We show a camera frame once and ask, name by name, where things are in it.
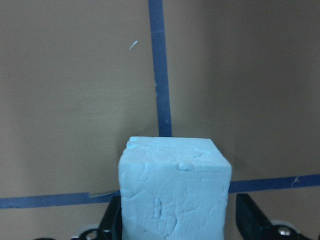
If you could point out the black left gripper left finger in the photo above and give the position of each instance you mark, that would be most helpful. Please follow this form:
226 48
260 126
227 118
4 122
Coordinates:
110 227

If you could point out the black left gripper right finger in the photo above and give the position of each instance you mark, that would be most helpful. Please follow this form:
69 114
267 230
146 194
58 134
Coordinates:
251 222

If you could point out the light blue block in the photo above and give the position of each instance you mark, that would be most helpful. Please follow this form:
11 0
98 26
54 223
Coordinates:
173 188

